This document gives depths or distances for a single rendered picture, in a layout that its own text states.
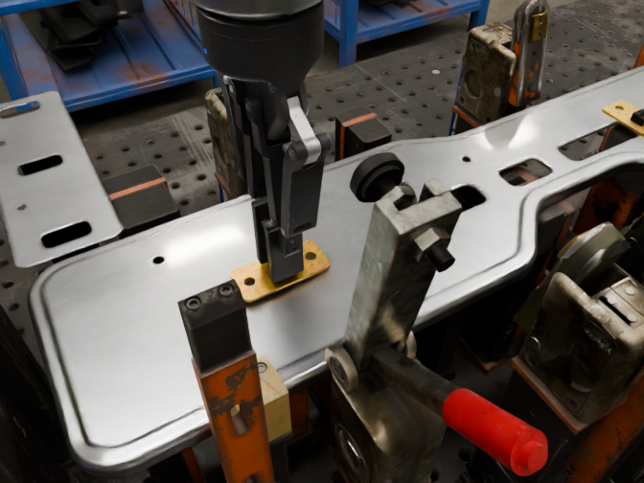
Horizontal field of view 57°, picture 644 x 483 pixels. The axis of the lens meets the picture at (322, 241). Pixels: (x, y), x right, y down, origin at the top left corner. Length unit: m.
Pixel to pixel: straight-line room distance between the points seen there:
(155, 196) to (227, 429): 0.36
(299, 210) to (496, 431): 0.20
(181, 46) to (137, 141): 1.52
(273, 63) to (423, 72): 1.07
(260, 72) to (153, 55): 2.33
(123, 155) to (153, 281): 0.68
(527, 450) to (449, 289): 0.25
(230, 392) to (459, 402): 0.12
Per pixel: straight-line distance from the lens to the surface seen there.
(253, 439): 0.36
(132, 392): 0.48
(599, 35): 1.69
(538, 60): 0.79
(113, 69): 2.62
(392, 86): 1.35
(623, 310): 0.46
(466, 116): 0.86
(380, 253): 0.28
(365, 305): 0.33
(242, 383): 0.31
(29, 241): 0.61
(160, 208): 0.64
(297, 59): 0.36
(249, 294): 0.50
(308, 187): 0.39
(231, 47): 0.35
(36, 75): 2.70
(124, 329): 0.51
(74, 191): 0.65
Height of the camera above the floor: 1.40
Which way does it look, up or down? 46 degrees down
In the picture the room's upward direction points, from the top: straight up
